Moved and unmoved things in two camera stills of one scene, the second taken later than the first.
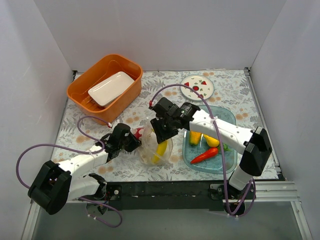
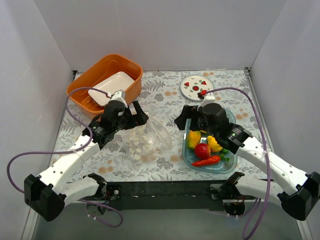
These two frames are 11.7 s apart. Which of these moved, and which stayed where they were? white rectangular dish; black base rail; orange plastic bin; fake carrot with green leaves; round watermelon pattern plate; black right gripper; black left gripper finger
Moved: black right gripper; fake carrot with green leaves; black left gripper finger
Stayed: round watermelon pattern plate; black base rail; orange plastic bin; white rectangular dish
